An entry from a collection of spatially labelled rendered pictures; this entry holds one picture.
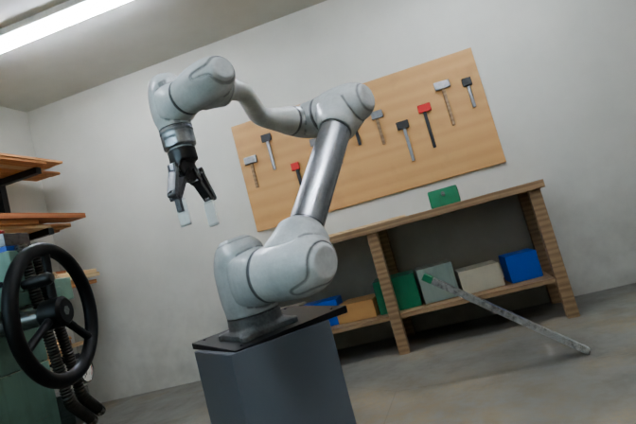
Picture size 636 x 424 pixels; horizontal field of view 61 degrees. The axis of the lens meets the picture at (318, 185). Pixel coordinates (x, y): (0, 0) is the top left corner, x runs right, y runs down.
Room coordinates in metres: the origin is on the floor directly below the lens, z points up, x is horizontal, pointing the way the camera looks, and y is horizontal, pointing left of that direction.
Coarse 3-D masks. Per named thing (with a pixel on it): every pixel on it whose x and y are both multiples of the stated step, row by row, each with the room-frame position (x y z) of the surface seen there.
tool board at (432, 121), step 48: (384, 96) 4.12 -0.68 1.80; (432, 96) 4.04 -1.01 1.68; (480, 96) 3.97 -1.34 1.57; (240, 144) 4.38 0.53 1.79; (288, 144) 4.30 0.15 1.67; (384, 144) 4.14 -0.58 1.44; (432, 144) 4.06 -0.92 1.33; (480, 144) 3.99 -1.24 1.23; (288, 192) 4.32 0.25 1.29; (336, 192) 4.24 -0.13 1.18; (384, 192) 4.16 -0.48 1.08
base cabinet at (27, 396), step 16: (48, 368) 1.31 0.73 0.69; (0, 384) 1.14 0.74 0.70; (16, 384) 1.19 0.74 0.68; (32, 384) 1.24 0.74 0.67; (0, 400) 1.13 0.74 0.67; (16, 400) 1.18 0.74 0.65; (32, 400) 1.23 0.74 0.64; (48, 400) 1.28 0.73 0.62; (0, 416) 1.12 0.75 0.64; (16, 416) 1.17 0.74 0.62; (32, 416) 1.22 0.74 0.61; (48, 416) 1.27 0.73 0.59
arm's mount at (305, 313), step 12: (288, 312) 1.75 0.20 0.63; (300, 312) 1.68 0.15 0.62; (312, 312) 1.62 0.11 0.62; (324, 312) 1.57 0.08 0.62; (336, 312) 1.57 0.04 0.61; (300, 324) 1.50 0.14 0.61; (312, 324) 1.52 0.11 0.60; (216, 336) 1.69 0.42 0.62; (264, 336) 1.47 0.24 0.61; (276, 336) 1.46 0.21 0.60; (204, 348) 1.59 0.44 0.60; (216, 348) 1.51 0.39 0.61; (228, 348) 1.45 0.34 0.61; (240, 348) 1.40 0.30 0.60
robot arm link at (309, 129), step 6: (306, 102) 1.79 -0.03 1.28; (300, 108) 1.78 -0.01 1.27; (306, 108) 1.77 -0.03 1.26; (306, 114) 1.77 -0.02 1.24; (306, 120) 1.77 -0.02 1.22; (312, 120) 1.76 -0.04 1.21; (300, 126) 1.77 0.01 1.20; (306, 126) 1.78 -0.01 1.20; (312, 126) 1.78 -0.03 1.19; (300, 132) 1.79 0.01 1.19; (306, 132) 1.80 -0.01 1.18; (312, 132) 1.80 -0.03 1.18
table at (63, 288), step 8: (56, 280) 1.41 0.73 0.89; (64, 280) 1.45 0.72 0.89; (56, 288) 1.24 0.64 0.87; (64, 288) 1.44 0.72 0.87; (24, 296) 1.12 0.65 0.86; (64, 296) 1.43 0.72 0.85; (72, 296) 1.47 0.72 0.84; (0, 304) 1.09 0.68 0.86; (24, 304) 1.12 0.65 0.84; (0, 312) 1.10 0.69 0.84
